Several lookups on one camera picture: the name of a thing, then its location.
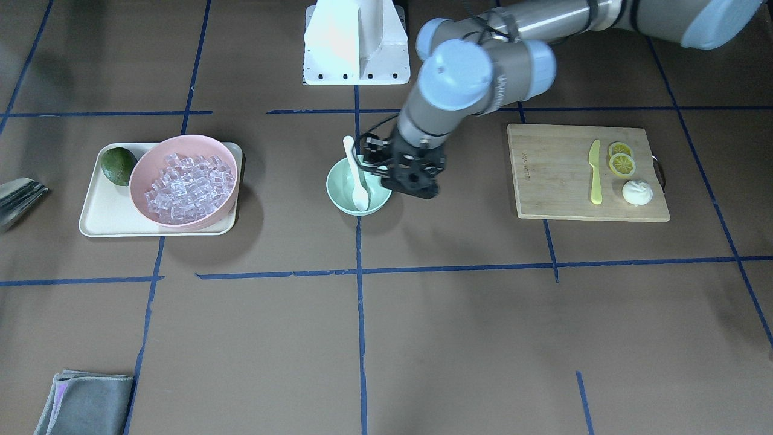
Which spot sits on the green lime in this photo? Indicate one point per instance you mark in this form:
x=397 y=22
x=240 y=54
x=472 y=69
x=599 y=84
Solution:
x=117 y=164

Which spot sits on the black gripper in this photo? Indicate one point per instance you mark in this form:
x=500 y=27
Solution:
x=383 y=170

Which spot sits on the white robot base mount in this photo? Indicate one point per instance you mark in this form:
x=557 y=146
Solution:
x=355 y=43

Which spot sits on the metal ice scoop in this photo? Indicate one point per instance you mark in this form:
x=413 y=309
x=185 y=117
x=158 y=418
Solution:
x=17 y=198

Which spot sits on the clear ice cubes pile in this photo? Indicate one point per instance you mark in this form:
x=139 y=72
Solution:
x=189 y=188

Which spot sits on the bamboo cutting board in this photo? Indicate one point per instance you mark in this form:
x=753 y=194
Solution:
x=552 y=177

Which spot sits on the white steamed bun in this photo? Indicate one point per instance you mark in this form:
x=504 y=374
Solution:
x=637 y=193

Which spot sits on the white plastic spoon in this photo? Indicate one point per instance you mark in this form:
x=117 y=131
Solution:
x=359 y=195

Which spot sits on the folded grey cloth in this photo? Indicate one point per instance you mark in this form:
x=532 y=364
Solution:
x=86 y=403

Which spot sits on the mint green bowl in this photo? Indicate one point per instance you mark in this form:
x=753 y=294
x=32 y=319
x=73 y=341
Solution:
x=339 y=186

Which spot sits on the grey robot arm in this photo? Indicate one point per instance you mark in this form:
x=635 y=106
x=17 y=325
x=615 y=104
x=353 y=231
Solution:
x=503 y=56

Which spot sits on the cream plastic tray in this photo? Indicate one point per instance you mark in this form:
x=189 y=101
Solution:
x=113 y=211

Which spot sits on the pink bowl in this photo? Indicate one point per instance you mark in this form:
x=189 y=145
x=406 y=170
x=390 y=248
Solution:
x=188 y=182

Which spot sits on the yellow plastic knife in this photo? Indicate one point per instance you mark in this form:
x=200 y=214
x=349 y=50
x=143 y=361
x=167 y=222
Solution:
x=594 y=159

